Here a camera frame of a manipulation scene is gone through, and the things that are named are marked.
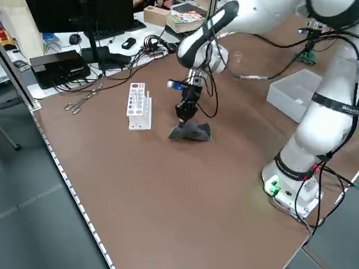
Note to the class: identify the stack of books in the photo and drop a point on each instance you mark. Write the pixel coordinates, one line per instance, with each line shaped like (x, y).
(182, 19)

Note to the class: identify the white test tube rack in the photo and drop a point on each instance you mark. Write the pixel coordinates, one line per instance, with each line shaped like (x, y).
(137, 112)

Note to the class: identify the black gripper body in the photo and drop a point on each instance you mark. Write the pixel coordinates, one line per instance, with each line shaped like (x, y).
(310, 46)
(189, 103)

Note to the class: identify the translucent plastic box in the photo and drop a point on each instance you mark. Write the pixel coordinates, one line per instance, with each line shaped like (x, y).
(286, 95)

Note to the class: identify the glass beaker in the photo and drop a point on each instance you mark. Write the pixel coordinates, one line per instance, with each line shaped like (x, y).
(238, 57)

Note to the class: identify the person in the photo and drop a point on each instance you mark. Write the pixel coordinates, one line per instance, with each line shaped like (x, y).
(140, 2)

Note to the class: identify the black computer mouse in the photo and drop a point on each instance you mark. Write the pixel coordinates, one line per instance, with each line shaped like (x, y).
(74, 39)

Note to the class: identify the dark grey cloth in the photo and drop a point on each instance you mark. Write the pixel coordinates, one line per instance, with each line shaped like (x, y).
(190, 133)

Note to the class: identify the black box-shaped device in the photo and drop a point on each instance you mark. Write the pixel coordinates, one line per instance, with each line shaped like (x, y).
(56, 67)

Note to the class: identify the green cloth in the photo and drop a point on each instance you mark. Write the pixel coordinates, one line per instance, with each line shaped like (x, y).
(308, 59)

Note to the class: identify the aluminium frame post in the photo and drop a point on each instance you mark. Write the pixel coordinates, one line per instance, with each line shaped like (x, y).
(211, 7)
(19, 81)

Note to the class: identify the blue drink bottle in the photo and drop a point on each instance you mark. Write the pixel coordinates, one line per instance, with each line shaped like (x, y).
(48, 36)

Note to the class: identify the wooden box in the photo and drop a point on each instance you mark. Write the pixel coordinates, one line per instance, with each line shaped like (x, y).
(155, 16)

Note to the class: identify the metal crucible tongs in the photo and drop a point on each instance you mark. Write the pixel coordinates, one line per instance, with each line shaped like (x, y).
(89, 95)

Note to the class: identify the small black device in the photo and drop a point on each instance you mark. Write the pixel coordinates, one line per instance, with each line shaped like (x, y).
(128, 43)

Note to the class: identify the black keyboard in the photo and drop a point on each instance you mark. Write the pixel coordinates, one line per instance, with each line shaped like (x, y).
(120, 29)

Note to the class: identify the black computer monitor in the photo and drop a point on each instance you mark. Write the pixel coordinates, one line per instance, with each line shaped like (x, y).
(70, 14)

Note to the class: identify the red emergency stop button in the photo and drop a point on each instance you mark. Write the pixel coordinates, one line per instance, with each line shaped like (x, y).
(2, 33)

